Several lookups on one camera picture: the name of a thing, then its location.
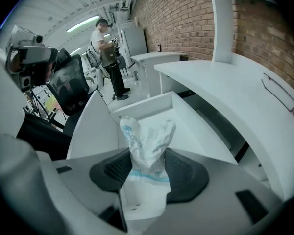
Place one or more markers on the black mesh office chair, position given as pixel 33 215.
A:
pixel 68 82

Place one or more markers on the person's white shirt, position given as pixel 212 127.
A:
pixel 5 131

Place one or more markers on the person's black trousers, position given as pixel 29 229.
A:
pixel 44 136

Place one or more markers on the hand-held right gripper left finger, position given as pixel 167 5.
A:
pixel 107 170

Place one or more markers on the white cabinet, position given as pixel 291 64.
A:
pixel 134 40

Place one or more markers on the white plastic bag item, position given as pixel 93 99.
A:
pixel 147 146

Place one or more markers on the head-mounted camera rig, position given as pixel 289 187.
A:
pixel 31 57

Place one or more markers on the thin-framed eyeglasses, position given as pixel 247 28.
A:
pixel 281 92

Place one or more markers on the long ceiling light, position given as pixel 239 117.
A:
pixel 83 23

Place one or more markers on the small white desk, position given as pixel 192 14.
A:
pixel 152 60

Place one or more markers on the white curved shelf panel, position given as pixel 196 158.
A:
pixel 221 23

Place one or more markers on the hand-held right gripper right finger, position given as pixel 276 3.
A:
pixel 186 175

